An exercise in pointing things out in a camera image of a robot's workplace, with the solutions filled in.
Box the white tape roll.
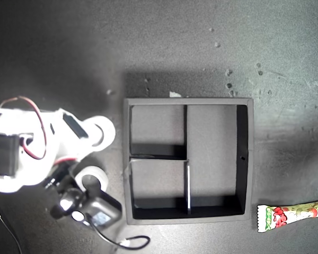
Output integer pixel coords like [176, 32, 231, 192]
[89, 115, 116, 152]
[74, 166, 109, 193]

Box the snack bar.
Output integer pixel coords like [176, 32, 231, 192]
[257, 199, 318, 233]

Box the black tray with wells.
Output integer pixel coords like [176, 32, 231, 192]
[123, 97, 255, 225]

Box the red black servo wire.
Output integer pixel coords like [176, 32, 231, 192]
[54, 157, 78, 166]
[1, 96, 48, 160]

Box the black camera cable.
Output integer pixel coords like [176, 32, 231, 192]
[86, 214, 151, 250]

